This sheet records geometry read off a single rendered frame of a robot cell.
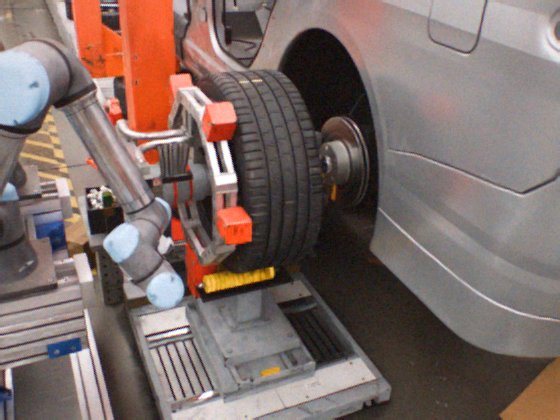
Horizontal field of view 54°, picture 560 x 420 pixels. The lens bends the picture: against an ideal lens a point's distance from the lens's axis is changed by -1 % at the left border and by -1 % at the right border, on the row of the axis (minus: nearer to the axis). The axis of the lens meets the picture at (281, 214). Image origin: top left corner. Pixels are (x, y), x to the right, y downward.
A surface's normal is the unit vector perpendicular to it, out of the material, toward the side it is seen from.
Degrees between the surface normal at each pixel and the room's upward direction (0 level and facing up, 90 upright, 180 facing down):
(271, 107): 32
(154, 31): 90
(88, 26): 90
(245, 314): 90
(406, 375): 0
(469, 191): 90
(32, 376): 0
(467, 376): 0
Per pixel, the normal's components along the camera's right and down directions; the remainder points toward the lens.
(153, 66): 0.41, 0.47
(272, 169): 0.39, 0.04
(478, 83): -0.91, 0.16
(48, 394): 0.05, -0.87
